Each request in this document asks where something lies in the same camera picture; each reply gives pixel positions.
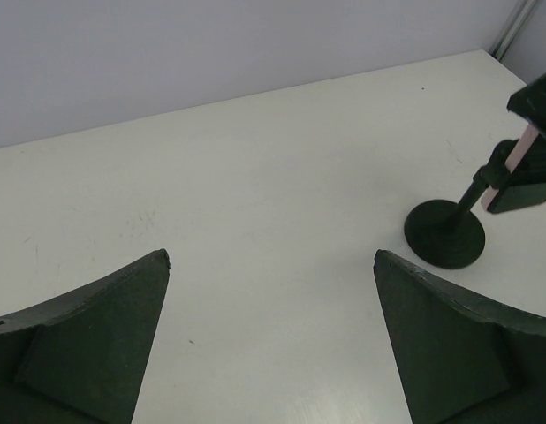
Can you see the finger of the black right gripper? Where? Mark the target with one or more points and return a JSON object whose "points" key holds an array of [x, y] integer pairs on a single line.
{"points": [[530, 104], [526, 187]]}

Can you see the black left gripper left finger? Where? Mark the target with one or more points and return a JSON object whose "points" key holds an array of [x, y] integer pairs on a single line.
{"points": [[81, 356]]}

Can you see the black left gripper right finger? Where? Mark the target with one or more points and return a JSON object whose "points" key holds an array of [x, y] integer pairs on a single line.
{"points": [[461, 357]]}

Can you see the phone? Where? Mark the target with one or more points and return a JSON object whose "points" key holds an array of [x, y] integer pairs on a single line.
{"points": [[506, 156]]}

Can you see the black phone stand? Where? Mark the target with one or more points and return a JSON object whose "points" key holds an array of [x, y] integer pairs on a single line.
{"points": [[447, 234]]}

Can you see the aluminium frame post right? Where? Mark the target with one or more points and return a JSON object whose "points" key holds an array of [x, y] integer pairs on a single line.
{"points": [[513, 26]]}

